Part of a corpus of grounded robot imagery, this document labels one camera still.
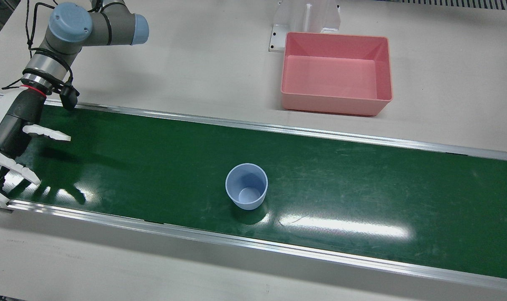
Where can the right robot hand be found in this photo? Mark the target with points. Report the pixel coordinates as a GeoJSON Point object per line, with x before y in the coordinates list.
{"type": "Point", "coordinates": [17, 117]}

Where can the blue plastic cup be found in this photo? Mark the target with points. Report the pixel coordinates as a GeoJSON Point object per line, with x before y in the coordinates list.
{"type": "Point", "coordinates": [246, 188]}

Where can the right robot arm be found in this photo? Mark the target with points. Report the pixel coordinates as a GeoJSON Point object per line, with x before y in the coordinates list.
{"type": "Point", "coordinates": [69, 23]}

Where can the pink plastic box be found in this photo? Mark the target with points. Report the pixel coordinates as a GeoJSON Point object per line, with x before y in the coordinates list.
{"type": "Point", "coordinates": [333, 77]}

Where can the green belt conveyor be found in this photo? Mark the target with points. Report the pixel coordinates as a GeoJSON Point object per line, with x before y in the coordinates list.
{"type": "Point", "coordinates": [362, 188]}

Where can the ribbed metal panel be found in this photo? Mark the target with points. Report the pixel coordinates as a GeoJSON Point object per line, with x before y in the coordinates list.
{"type": "Point", "coordinates": [467, 4]}

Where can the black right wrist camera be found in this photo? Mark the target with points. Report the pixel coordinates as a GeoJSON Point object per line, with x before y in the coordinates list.
{"type": "Point", "coordinates": [69, 97]}

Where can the white mounting bracket stand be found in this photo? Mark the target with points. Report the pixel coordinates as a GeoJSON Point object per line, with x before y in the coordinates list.
{"type": "Point", "coordinates": [295, 16]}

